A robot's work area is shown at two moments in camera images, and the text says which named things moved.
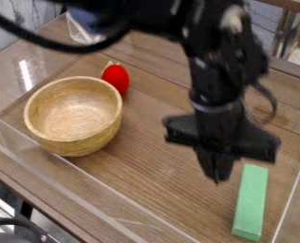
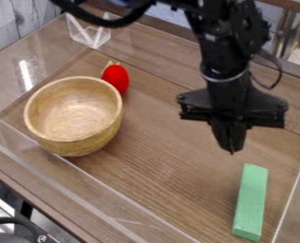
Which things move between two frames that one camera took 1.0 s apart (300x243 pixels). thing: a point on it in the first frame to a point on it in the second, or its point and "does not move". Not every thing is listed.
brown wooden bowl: [73, 114] does not move
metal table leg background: [290, 26] does not move
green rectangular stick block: [250, 203] does not move
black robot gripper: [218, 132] to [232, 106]
